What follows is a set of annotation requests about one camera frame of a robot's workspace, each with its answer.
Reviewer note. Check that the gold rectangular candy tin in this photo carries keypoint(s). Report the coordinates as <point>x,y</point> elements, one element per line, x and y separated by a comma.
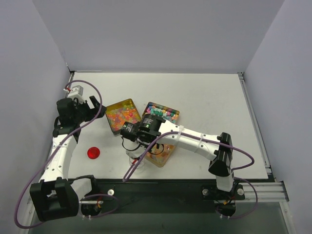
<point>162,111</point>

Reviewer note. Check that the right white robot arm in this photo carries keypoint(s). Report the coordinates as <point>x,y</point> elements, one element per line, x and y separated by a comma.
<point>217,149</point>

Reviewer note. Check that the aluminium frame rail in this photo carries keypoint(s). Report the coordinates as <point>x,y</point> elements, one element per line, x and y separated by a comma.
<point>266,192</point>

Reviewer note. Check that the dark square candy tin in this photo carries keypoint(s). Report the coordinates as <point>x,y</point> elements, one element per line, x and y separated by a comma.
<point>120,112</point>

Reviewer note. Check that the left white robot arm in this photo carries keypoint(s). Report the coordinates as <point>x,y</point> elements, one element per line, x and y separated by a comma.
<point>54,197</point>

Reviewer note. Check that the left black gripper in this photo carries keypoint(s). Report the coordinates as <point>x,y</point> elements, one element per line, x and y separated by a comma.
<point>87,110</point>

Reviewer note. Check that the red round jar lid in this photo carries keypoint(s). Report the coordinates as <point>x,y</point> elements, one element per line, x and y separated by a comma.
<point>93,153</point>

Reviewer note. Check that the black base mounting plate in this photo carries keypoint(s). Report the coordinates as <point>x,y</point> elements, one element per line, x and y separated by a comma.
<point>161,196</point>

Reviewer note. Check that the clear glass jar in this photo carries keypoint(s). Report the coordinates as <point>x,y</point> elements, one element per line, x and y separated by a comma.
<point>141,166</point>

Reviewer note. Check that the gold square candy tin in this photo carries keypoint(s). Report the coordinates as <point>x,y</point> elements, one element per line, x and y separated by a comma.
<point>159,156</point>

